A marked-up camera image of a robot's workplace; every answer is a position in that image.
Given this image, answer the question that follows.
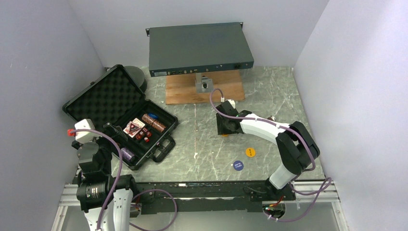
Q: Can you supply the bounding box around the black poker set case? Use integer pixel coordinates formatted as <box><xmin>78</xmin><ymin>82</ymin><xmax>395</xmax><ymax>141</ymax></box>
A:
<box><xmin>63</xmin><ymin>64</ymin><xmax>178</xmax><ymax>170</ymax></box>

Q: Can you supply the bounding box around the orange dealer button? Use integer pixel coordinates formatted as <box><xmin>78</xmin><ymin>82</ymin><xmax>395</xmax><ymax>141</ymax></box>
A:
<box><xmin>245</xmin><ymin>147</ymin><xmax>256</xmax><ymax>157</ymax></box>

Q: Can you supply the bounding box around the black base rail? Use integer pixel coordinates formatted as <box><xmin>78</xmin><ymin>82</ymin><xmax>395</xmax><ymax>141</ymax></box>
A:
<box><xmin>131</xmin><ymin>180</ymin><xmax>296</xmax><ymax>215</ymax></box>

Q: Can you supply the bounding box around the purple chip stack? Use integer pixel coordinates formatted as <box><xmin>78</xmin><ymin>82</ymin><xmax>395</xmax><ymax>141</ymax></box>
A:
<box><xmin>121</xmin><ymin>147</ymin><xmax>136</xmax><ymax>162</ymax></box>

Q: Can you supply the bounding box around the black round speaker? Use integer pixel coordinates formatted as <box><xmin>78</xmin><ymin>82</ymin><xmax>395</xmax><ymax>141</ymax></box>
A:
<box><xmin>125</xmin><ymin>66</ymin><xmax>147</xmax><ymax>92</ymax></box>

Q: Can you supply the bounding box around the metal stand post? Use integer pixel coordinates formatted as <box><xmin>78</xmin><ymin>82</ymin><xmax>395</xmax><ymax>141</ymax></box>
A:
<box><xmin>195</xmin><ymin>73</ymin><xmax>214</xmax><ymax>93</ymax></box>

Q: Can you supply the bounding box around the blue small blind button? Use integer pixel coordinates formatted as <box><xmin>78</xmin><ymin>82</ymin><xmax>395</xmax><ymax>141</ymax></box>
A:
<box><xmin>231</xmin><ymin>160</ymin><xmax>244</xmax><ymax>171</ymax></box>

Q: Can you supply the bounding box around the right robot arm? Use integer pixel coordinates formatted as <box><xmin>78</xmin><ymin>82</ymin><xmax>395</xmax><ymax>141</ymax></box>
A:
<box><xmin>215</xmin><ymin>101</ymin><xmax>320</xmax><ymax>200</ymax></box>

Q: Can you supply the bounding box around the blue button in case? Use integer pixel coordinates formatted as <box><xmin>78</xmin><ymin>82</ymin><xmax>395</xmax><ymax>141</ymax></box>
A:
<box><xmin>148</xmin><ymin>113</ymin><xmax>158</xmax><ymax>119</ymax></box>

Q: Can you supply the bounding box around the orange black chip stack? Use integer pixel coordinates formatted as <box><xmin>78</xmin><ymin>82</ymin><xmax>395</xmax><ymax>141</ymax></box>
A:
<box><xmin>141</xmin><ymin>114</ymin><xmax>156</xmax><ymax>126</ymax></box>

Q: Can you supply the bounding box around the wooden base board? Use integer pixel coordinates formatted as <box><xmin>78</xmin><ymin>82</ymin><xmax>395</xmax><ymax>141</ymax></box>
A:
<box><xmin>166</xmin><ymin>70</ymin><xmax>245</xmax><ymax>105</ymax></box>

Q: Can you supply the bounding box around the dark teal rack device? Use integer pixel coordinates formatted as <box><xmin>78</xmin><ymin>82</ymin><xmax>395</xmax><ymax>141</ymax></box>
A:
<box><xmin>146</xmin><ymin>22</ymin><xmax>254</xmax><ymax>77</ymax></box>

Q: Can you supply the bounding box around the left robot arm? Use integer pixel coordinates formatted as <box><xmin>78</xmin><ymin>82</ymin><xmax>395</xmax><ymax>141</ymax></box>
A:
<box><xmin>68</xmin><ymin>119</ymin><xmax>139</xmax><ymax>231</ymax></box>

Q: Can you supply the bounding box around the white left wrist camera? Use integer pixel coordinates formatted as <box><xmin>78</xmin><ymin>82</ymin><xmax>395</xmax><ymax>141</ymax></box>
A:
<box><xmin>67</xmin><ymin>118</ymin><xmax>98</xmax><ymax>144</ymax></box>

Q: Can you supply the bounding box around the playing card deck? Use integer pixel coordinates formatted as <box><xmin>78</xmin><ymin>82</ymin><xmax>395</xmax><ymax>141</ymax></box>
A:
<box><xmin>123</xmin><ymin>118</ymin><xmax>146</xmax><ymax>138</ymax></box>

